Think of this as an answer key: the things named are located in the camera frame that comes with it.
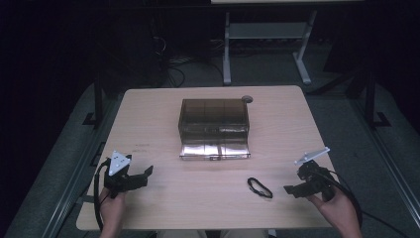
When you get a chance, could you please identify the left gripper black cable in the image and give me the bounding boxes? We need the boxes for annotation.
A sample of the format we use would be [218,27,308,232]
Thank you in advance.
[93,158,112,232]

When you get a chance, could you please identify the grey metal desk frame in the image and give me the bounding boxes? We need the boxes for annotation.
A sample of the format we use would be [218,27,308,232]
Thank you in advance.
[221,9,319,86]

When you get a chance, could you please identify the black hair tie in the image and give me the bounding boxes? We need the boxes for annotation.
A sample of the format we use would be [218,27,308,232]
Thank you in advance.
[247,177,274,199]

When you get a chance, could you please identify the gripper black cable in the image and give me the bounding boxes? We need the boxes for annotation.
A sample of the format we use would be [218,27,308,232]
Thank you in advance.
[317,167,412,238]
[93,158,112,232]

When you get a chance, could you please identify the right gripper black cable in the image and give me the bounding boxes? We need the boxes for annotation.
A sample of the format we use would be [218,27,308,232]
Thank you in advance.
[317,167,412,238]

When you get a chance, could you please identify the person's right hand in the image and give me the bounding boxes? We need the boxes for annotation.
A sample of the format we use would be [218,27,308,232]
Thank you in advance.
[306,186,365,238]

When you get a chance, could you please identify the person's left hand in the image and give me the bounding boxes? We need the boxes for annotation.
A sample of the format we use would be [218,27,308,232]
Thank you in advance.
[99,187,127,238]

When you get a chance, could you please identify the black floor cables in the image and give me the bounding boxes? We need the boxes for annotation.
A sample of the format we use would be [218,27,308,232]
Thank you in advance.
[150,33,226,89]

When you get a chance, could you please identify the brown transparent storage box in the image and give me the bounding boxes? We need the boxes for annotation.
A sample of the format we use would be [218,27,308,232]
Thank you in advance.
[177,97,252,162]

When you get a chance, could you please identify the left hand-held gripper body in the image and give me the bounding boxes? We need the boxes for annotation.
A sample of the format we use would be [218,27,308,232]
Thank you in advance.
[103,150,141,199]

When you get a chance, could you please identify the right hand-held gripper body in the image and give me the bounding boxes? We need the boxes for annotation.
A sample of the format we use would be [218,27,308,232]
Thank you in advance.
[293,146,337,202]

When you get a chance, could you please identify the black metal stand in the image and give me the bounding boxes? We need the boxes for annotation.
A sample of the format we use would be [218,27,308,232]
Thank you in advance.
[82,74,110,131]
[343,65,392,129]

